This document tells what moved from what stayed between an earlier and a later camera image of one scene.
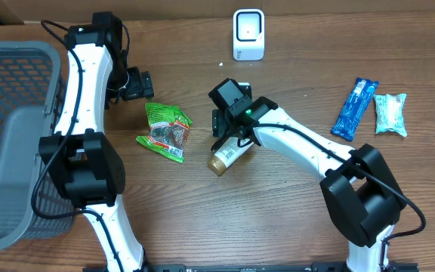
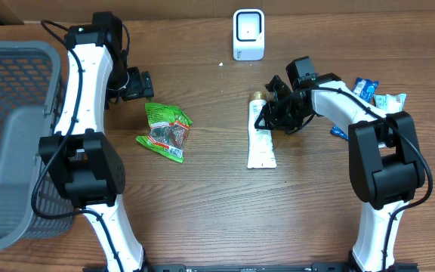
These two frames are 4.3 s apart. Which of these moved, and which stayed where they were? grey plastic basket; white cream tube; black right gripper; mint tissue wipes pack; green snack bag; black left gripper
Moved: black right gripper; white cream tube
Stayed: grey plastic basket; mint tissue wipes pack; black left gripper; green snack bag
